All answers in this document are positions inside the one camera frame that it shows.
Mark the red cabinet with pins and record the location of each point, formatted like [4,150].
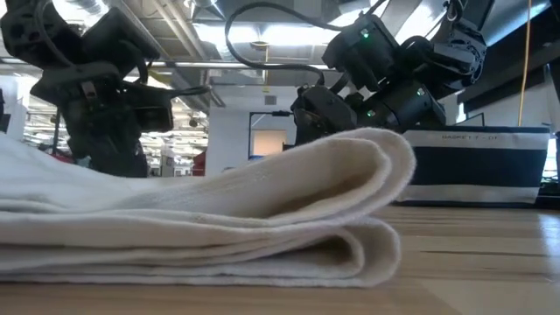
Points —
[199,165]

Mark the grey wall vent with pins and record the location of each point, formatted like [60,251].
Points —
[270,100]

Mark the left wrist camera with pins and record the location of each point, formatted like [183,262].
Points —
[151,109]

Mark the black station frame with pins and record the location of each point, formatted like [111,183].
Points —
[250,131]

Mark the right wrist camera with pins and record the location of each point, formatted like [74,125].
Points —
[321,116]

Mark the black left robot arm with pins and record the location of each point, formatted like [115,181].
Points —
[52,30]

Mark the white background machine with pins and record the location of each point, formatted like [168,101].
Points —
[167,162]

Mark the white red-checked towel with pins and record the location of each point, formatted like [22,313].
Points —
[197,219]

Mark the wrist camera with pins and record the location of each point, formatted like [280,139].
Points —
[321,116]
[151,109]

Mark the navy fabric basket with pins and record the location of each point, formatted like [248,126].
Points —
[477,166]

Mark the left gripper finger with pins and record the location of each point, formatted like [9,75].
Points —
[118,159]

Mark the black gantry frame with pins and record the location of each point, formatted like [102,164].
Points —
[57,131]

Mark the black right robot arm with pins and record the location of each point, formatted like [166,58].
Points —
[420,48]

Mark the black background monitor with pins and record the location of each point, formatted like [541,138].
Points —
[3,114]

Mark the long ceiling light bar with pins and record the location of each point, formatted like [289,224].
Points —
[240,65]

